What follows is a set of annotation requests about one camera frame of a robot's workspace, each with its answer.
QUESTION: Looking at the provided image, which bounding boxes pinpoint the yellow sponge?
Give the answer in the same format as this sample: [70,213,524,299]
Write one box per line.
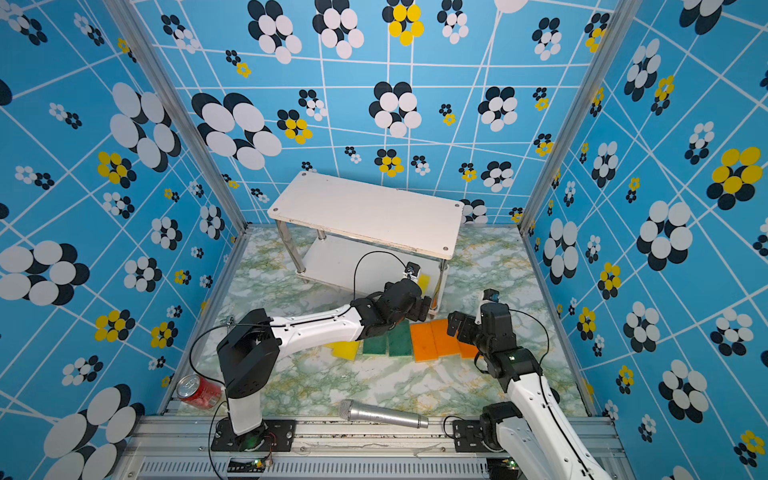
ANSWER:
[327,341,360,361]
[417,274,431,295]

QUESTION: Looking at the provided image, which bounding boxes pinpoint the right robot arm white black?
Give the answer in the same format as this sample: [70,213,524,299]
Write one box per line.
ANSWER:
[447,301,611,479]

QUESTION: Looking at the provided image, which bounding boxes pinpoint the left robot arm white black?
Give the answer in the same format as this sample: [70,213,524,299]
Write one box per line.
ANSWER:
[217,278,432,436]

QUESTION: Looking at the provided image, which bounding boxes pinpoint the white two-tier shelf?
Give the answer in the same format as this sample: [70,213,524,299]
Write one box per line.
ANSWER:
[268,171,464,315]

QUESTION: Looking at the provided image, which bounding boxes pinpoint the orange sponge right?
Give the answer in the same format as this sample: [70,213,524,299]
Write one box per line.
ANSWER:
[458,342,479,360]

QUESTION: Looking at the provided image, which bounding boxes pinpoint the orange sponge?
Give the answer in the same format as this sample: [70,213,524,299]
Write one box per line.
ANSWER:
[410,323,439,362]
[430,319,461,358]
[458,342,479,360]

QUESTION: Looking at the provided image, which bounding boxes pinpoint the green sponge left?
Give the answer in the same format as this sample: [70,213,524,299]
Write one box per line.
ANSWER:
[362,336,388,356]

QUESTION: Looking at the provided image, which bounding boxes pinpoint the green sponge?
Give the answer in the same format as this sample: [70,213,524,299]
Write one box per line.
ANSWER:
[387,321,413,357]
[362,336,388,356]

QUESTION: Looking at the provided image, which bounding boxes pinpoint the green sponge right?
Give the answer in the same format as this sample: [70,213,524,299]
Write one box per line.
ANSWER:
[387,321,413,357]

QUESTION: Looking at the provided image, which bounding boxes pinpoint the orange sponge middle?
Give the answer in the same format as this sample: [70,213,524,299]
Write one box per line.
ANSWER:
[430,319,461,358]

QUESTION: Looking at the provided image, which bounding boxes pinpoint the orange sponge left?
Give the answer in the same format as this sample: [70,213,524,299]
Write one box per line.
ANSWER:
[410,323,439,362]

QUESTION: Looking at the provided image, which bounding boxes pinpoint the silver microphone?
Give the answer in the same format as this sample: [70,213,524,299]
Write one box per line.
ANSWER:
[339,399,429,429]

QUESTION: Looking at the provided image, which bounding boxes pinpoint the red soda can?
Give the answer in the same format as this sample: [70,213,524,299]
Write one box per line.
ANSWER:
[175,374,222,410]

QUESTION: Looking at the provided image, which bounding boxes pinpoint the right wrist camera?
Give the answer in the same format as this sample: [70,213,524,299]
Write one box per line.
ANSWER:
[481,288,499,304]

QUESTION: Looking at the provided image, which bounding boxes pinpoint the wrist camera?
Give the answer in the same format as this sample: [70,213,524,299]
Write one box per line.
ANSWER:
[404,262,421,282]
[481,288,499,304]

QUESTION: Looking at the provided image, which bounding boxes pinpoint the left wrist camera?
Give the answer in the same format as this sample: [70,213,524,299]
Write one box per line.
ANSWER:
[404,262,421,282]

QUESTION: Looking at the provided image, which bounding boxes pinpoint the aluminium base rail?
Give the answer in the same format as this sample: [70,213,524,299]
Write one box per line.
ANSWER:
[110,415,637,480]

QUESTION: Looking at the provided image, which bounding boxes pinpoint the aluminium frame post left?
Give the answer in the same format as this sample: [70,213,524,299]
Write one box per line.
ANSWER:
[104,1,248,235]

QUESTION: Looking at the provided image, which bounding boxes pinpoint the aluminium frame post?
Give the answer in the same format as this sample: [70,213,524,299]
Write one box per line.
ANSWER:
[518,0,642,233]
[104,1,248,235]

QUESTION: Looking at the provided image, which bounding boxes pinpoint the aluminium frame post right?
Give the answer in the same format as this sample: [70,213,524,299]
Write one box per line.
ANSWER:
[518,0,642,233]

